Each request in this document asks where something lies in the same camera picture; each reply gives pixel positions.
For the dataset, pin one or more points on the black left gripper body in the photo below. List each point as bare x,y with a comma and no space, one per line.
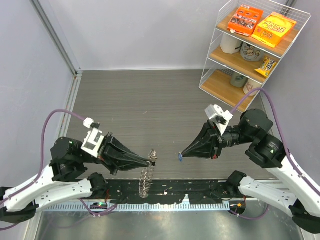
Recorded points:
103,156

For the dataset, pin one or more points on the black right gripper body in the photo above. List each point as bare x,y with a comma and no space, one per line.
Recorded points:
218,142

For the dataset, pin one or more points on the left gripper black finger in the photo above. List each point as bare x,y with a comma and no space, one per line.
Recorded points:
122,152
124,165

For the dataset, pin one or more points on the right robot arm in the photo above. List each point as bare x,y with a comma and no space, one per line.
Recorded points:
301,200

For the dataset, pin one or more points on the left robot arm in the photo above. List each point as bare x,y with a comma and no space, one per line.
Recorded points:
58,181

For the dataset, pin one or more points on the grey-green mug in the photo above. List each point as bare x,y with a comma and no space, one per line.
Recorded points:
238,80

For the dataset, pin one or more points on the white mug red writing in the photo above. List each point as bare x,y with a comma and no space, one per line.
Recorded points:
250,85

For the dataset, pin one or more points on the yellow candy packet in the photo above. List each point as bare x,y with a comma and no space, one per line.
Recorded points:
266,67

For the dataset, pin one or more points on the grey cartoon mug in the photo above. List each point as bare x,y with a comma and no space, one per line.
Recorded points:
251,53

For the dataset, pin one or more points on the white paper roll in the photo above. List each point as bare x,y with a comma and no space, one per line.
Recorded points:
230,45

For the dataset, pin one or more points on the orange snack box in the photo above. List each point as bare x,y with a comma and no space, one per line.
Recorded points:
245,20

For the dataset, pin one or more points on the yellow snack bag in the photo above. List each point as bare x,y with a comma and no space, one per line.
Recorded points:
273,29

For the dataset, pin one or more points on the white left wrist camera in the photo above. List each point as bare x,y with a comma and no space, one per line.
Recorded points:
93,141

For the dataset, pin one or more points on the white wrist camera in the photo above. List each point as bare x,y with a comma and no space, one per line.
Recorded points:
218,116
93,141

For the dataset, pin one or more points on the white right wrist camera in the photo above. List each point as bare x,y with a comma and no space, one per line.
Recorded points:
218,116

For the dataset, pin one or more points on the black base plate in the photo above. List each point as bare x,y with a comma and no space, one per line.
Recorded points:
169,192

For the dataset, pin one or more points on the white slotted cable duct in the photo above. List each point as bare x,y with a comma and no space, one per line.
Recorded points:
185,206

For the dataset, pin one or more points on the white wire shelf rack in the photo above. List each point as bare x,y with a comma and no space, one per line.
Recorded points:
250,39

